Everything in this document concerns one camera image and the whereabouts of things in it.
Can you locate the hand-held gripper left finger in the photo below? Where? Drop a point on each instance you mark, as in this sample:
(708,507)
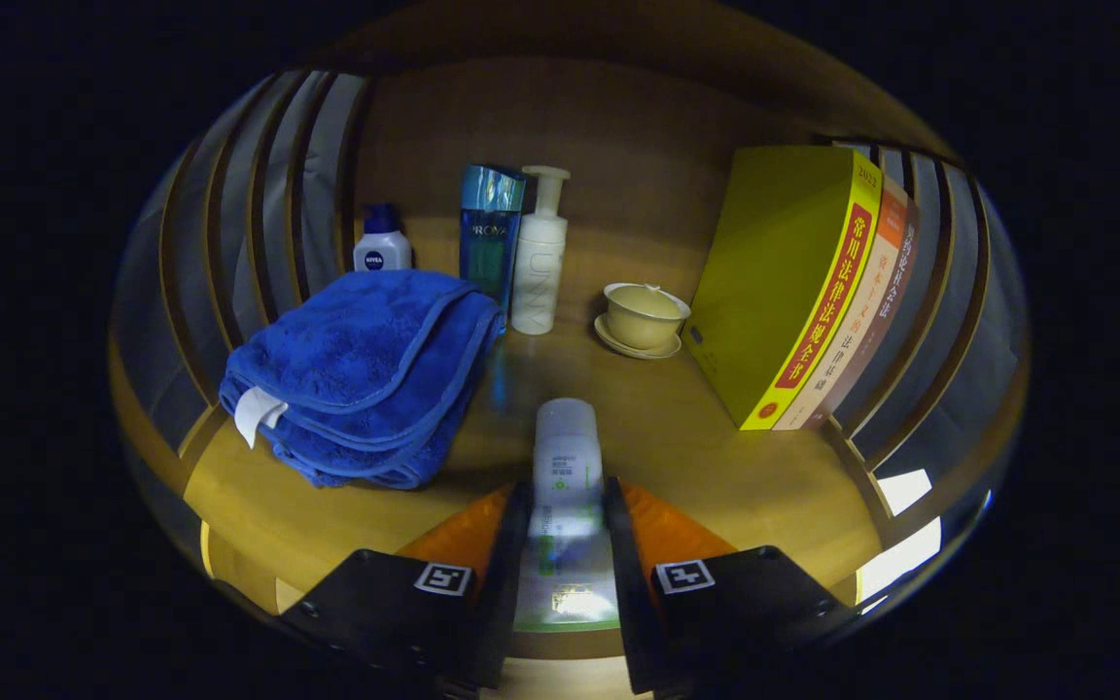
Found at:
(507,583)

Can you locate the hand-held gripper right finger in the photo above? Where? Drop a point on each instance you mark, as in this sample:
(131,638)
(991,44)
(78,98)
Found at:
(623,593)

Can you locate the teal blue carton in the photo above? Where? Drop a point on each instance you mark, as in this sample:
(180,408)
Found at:
(489,243)

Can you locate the white pump bottle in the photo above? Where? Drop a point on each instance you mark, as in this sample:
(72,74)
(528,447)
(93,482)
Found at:
(538,272)

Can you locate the white green-label bottle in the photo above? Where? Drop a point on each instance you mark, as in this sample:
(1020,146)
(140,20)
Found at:
(567,457)

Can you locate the folded blue towel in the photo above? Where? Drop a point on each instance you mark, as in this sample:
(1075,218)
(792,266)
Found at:
(356,360)

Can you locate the brown wooden cabinet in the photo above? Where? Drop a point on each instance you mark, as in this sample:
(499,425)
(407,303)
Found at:
(618,107)

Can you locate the wooden countertop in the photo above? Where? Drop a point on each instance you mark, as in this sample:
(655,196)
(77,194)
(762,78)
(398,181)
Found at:
(696,467)

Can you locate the small white blue-capped bottle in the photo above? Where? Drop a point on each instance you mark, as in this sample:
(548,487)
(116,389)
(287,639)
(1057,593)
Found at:
(382,251)

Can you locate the brown book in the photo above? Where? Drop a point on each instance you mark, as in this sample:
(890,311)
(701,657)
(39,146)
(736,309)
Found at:
(876,331)

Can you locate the thick yellow book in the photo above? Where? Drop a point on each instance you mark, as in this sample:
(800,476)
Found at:
(774,272)

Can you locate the orange and white book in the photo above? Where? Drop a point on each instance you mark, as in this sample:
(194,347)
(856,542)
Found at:
(857,311)

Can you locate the beige lidded teacup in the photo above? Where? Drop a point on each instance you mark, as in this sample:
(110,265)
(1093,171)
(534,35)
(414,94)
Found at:
(643,316)

